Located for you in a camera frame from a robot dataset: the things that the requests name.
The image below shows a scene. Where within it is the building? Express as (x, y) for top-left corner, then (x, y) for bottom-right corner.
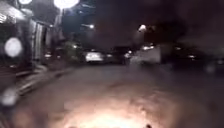
(0, 0), (68, 72)

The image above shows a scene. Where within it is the street lamp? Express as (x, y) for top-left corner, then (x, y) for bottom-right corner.
(53, 0), (81, 10)

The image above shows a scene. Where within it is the dark asphalt road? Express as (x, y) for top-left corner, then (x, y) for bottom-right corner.
(0, 63), (224, 128)

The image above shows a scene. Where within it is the silver white car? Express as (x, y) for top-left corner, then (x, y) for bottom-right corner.
(83, 50), (115, 65)

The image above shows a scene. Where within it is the kerb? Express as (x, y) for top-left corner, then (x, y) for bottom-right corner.
(9, 66), (78, 98)

